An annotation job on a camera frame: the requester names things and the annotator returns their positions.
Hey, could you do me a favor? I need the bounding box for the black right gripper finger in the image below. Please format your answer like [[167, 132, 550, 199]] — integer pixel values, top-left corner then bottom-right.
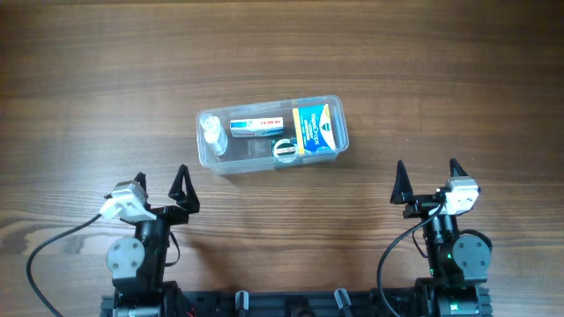
[[449, 158, 468, 177], [390, 160, 413, 204]]

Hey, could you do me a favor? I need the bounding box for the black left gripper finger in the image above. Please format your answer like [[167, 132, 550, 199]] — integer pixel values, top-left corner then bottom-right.
[[133, 172, 148, 198], [168, 165, 200, 211]]

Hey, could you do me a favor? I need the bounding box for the white spray bottle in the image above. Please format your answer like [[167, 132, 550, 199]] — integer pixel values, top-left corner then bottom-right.
[[200, 114, 227, 156]]

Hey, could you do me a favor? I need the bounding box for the white Panadol box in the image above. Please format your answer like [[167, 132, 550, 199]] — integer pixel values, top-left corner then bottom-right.
[[229, 117, 284, 137]]

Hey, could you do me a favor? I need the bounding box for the blue VapoDrops box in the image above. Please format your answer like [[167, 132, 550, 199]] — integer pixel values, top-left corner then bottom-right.
[[293, 104, 337, 156]]

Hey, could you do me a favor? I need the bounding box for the green Zam-Buk box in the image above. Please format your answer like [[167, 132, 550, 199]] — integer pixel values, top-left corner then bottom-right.
[[271, 137, 298, 165]]

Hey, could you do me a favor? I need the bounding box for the clear plastic container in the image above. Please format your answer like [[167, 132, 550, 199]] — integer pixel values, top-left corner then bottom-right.
[[197, 95, 349, 174]]

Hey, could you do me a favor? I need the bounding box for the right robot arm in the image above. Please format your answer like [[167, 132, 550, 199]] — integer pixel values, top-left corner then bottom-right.
[[390, 158, 493, 316]]

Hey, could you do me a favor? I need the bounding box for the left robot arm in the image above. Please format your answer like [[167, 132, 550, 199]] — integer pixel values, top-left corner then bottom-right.
[[100, 165, 200, 317]]

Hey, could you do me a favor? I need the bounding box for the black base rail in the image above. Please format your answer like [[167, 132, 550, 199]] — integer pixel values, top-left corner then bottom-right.
[[100, 288, 493, 317]]

